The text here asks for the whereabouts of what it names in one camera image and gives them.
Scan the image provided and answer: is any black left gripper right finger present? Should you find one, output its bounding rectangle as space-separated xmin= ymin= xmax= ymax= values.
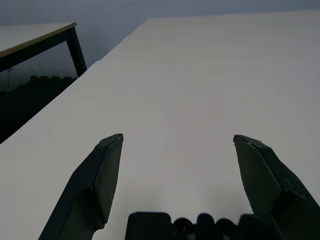
xmin=232 ymin=134 xmax=320 ymax=240

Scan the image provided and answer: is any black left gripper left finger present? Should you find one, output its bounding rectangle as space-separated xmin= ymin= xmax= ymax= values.
xmin=38 ymin=133 xmax=124 ymax=240

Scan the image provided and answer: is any black framed side table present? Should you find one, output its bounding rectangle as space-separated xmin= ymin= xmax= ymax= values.
xmin=0 ymin=21 xmax=88 ymax=78

